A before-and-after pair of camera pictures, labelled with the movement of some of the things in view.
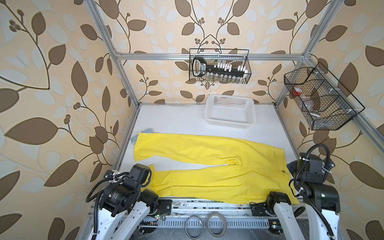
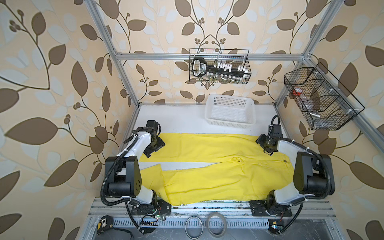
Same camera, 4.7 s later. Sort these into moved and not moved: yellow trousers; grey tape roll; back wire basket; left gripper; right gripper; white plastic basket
Moved: right gripper; left gripper
Not moved: white plastic basket; back wire basket; yellow trousers; grey tape roll
